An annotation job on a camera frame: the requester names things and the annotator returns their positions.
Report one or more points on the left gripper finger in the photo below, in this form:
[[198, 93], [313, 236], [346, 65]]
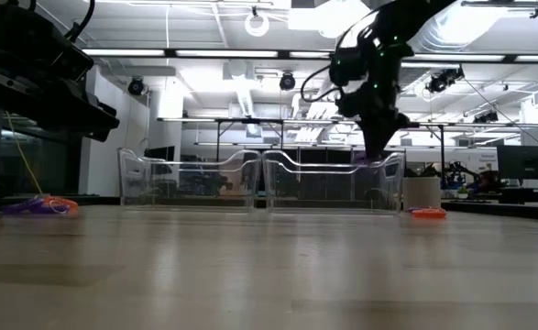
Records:
[[103, 129], [96, 112]]

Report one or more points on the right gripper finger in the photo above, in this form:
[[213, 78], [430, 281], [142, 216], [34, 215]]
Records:
[[372, 142], [387, 139]]

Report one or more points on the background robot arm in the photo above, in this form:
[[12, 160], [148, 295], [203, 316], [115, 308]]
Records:
[[463, 176]]

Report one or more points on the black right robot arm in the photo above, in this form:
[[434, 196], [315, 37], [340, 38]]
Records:
[[387, 36]]

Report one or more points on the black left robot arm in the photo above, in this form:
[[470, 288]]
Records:
[[21, 36]]

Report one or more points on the black computer monitor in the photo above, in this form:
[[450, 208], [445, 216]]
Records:
[[158, 158], [525, 162]]

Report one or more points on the white pot with plant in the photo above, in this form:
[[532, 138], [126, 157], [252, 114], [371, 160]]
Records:
[[422, 194]]

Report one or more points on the clear plastic bin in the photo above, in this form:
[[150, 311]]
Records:
[[190, 192], [323, 192]]

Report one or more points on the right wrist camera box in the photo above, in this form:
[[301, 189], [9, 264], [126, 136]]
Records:
[[344, 71]]

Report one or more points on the black background workbench frame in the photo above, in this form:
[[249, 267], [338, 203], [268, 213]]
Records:
[[250, 120]]

